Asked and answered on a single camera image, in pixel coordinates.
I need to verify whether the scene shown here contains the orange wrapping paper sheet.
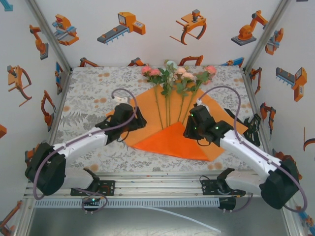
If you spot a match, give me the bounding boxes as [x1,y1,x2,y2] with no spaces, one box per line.
[105,83,249,163]

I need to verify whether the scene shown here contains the fake pink rose stem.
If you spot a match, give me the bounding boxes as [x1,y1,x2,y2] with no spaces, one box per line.
[141,65,165,130]
[183,64,218,123]

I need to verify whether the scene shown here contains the fake cream white flower stem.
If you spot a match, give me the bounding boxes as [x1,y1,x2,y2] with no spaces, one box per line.
[161,68,178,127]

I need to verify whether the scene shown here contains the black ribbon gold lettering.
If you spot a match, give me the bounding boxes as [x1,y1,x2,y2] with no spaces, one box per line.
[224,108,261,147]

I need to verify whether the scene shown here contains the fake peach flower stem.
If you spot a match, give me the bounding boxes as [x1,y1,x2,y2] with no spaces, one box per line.
[174,66,195,123]

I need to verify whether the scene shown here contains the fake pale blue flower stem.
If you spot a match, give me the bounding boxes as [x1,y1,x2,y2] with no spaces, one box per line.
[159,59,178,128]

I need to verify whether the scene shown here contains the grey floral tablecloth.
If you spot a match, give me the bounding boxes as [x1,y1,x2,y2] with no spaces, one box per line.
[46,65,276,174]

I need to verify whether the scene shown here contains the thin white tube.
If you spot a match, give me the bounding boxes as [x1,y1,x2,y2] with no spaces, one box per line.
[141,206,222,233]

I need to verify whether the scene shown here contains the small circuit board green light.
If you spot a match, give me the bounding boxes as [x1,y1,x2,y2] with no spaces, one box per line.
[82,196,101,207]

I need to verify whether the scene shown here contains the thin black cable loop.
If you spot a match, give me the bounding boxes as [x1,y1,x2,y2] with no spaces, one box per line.
[199,174,222,196]

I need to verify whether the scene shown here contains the aluminium side rail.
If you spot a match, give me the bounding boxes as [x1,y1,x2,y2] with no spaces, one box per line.
[242,68,279,177]
[26,70,73,179]

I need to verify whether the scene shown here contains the aluminium front frame rails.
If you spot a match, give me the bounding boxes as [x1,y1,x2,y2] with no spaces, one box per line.
[23,172,293,199]

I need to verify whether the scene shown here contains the white slotted cable duct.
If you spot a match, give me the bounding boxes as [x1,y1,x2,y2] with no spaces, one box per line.
[34,198,221,209]

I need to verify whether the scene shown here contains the aluminium frame post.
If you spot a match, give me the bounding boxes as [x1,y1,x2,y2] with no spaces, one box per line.
[242,0,294,72]
[24,0,73,72]

